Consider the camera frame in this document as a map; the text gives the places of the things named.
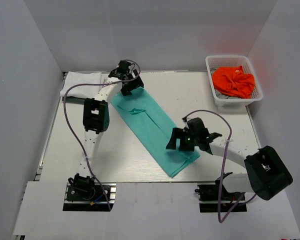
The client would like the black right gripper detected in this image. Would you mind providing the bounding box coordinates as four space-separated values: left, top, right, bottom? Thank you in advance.
166 128 199 152

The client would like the teal t shirt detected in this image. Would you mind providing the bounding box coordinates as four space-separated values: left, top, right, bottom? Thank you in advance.
111 87 200 178

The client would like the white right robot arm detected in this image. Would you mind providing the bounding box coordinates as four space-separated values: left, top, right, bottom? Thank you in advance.
166 117 293 201

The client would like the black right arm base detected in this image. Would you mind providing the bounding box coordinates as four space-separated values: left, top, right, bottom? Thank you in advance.
194 177 242 213

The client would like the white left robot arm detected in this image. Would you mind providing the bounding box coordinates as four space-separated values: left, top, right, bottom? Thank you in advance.
74 59 144 179

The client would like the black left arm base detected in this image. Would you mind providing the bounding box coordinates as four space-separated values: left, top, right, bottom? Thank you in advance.
62 173 117 212

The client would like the grey t shirt in basket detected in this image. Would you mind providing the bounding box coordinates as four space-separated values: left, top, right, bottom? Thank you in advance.
215 89 239 100

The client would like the folded white t shirt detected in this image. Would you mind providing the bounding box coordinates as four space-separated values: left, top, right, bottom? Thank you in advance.
59 71 108 100

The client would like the orange t shirt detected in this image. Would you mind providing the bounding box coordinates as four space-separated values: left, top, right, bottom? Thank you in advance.
211 65 256 99

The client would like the white plastic basket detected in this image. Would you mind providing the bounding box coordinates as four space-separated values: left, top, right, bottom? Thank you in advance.
205 55 263 107

